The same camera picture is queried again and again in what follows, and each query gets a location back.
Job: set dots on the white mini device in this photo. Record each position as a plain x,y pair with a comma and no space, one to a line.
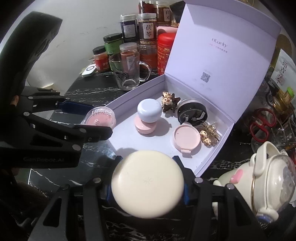
89,71

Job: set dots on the white teapot pink decoration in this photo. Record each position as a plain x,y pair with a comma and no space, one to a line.
266,183

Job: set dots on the purple label jar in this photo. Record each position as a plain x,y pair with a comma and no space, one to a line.
128,27

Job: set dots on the red scissors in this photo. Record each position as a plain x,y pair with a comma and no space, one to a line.
262,125

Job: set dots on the clear pink round case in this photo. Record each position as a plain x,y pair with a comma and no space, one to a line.
99,117

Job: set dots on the white tea packet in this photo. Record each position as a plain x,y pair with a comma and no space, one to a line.
285,69

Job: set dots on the amber contents jar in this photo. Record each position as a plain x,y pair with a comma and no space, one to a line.
163,12

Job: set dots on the dark red contents jar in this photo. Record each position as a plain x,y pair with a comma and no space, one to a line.
146,6

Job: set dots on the pink round makeup case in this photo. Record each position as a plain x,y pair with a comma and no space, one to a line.
144,127

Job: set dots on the lavender gift box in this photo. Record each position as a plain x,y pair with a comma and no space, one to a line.
219,58

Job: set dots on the red label jar black lid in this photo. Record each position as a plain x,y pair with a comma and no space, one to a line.
101,59

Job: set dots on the brown label jar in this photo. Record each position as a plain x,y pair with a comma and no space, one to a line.
147,29

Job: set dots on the cream white jar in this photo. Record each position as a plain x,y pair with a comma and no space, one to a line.
148,183

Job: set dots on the clear glass container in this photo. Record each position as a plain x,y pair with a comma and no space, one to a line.
284,134

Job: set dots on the pink white hinged compact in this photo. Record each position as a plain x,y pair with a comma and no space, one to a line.
186,138

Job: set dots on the clear jar with red contents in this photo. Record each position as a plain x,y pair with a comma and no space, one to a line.
149,58

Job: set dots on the large green label jar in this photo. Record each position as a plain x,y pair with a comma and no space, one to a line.
112,44

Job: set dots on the pink container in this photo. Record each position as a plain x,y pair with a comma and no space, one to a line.
167,30

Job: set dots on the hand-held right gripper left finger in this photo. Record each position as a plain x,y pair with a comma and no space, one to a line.
104,187

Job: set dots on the gold hair clip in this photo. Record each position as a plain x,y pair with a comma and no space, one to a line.
209,135

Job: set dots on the red tin can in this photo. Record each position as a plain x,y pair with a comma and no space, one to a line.
165,53

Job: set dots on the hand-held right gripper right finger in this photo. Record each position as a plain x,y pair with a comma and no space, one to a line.
186,194

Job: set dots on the orange spice jar clear lid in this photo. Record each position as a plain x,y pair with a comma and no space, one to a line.
129,49

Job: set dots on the pale dome-lid jar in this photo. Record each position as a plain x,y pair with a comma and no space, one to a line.
149,110

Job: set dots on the bear hair clip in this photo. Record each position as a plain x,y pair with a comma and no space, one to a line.
170,102

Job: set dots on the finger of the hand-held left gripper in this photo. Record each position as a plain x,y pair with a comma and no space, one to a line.
76,107
97,134

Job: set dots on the glass mug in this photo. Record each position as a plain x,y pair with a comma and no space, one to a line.
126,74

